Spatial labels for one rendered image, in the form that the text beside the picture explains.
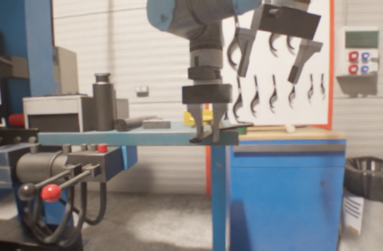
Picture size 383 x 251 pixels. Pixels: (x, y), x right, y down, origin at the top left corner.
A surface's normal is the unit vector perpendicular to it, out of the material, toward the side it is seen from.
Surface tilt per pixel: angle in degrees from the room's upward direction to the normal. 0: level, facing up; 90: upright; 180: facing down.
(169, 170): 90
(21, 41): 90
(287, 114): 90
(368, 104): 90
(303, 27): 113
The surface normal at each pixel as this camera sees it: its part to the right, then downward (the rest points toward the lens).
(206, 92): -0.35, 0.11
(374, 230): -0.67, 0.15
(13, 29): -0.11, 0.11
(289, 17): 0.10, 0.49
